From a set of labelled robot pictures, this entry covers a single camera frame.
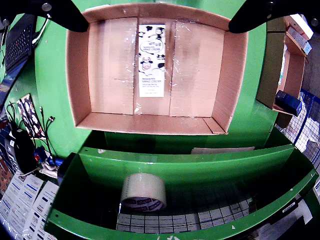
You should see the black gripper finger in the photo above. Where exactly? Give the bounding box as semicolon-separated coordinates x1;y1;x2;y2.
0;0;89;33
228;0;320;34

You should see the cow print hand cream box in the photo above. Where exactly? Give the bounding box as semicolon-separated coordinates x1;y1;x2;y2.
138;23;166;98

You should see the tall white product box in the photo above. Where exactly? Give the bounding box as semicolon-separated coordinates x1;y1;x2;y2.
287;13;315;41

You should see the cardboard box with dark flap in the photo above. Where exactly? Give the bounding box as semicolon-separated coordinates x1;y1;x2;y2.
255;31;306;129

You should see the large open cardboard tray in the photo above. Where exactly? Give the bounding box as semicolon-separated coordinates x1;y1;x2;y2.
65;2;250;136

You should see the dark blue product box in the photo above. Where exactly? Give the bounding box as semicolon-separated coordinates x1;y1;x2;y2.
274;89;303;116

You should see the grey cardboard sheet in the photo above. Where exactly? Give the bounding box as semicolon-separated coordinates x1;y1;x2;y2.
191;146;256;155

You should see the black device box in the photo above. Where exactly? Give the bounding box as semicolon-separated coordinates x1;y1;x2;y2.
56;152;81;186

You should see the black laptop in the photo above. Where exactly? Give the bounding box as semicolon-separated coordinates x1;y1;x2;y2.
0;13;36;108

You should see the white bottle with teal label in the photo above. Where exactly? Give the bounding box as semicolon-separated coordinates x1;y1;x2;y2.
278;44;288;86

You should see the flat cow print card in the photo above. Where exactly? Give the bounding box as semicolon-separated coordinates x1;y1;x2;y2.
16;93;47;138

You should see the blue pallet crate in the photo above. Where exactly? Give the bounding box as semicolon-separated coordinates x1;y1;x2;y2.
284;88;320;161

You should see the black power adapter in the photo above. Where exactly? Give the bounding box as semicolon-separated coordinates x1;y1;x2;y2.
11;129;38;176

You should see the blue cylinder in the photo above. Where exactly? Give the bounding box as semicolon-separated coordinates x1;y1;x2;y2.
47;157;66;168

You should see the white printed label sheet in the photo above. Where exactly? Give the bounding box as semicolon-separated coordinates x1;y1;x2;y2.
0;173;43;226
22;181;60;240

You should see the clear packing tape roll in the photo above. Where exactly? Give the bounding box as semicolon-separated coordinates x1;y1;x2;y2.
119;172;168;215

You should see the white cable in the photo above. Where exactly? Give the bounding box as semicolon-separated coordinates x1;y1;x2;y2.
31;16;50;47

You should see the black cable bundle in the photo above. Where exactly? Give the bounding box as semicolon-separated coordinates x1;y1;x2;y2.
6;101;57;161

